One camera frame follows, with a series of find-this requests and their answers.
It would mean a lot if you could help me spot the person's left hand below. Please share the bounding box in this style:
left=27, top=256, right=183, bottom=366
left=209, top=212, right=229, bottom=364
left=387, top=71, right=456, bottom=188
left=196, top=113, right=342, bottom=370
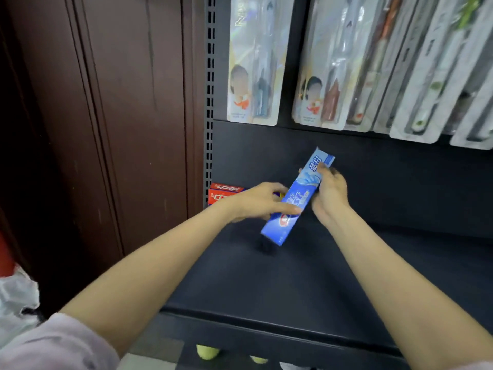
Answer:
left=225, top=182, right=302, bottom=223

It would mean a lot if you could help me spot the person's right hand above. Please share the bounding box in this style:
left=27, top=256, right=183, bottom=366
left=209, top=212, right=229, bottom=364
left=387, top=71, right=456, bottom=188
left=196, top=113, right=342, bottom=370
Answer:
left=311, top=163, right=352, bottom=229

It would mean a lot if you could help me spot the light blue toothpaste box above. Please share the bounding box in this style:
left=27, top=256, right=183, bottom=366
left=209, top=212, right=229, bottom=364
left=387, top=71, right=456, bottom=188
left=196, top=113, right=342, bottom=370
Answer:
left=260, top=147, right=336, bottom=247

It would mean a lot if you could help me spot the dark grey shelf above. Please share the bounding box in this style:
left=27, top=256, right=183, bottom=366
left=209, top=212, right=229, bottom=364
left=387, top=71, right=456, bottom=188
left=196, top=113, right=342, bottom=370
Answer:
left=154, top=206, right=493, bottom=370

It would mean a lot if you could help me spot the person's right forearm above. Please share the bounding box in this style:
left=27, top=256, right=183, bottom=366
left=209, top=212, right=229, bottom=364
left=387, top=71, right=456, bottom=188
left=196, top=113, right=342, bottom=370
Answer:
left=325, top=206, right=493, bottom=370

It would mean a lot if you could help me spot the person's left forearm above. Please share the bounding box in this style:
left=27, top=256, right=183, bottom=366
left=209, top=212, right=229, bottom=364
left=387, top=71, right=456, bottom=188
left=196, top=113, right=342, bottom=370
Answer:
left=60, top=200, right=239, bottom=359

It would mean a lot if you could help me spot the red child toothbrush pack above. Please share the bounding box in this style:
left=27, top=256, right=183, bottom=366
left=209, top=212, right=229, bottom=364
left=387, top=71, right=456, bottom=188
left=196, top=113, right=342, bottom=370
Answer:
left=291, top=0, right=365, bottom=132

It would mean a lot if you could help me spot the green toothbrush pack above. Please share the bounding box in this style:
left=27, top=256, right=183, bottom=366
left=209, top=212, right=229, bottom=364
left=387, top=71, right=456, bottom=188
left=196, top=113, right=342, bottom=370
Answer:
left=372, top=0, right=493, bottom=145

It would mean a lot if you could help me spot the orange toothbrush pack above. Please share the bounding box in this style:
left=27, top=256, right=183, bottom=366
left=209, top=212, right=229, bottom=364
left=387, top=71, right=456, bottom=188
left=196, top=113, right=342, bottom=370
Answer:
left=345, top=0, right=405, bottom=133

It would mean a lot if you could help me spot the stack of blue child toothbrush packs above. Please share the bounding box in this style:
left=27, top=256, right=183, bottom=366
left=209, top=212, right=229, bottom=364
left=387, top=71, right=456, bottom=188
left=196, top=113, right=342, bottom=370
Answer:
left=227, top=0, right=295, bottom=126

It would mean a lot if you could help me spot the row of green toothbrush packs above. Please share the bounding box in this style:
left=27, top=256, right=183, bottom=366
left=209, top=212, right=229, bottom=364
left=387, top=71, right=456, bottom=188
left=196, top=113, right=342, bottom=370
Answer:
left=443, top=53, right=493, bottom=151

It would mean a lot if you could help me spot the red plastic roll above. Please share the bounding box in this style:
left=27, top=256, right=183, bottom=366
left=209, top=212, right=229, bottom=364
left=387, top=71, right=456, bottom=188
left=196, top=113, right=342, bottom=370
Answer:
left=0, top=233, right=17, bottom=280

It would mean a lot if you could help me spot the white plastic bag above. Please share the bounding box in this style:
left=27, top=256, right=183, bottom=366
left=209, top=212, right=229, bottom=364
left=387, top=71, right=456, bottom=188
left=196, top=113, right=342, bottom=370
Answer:
left=0, top=264, right=41, bottom=347

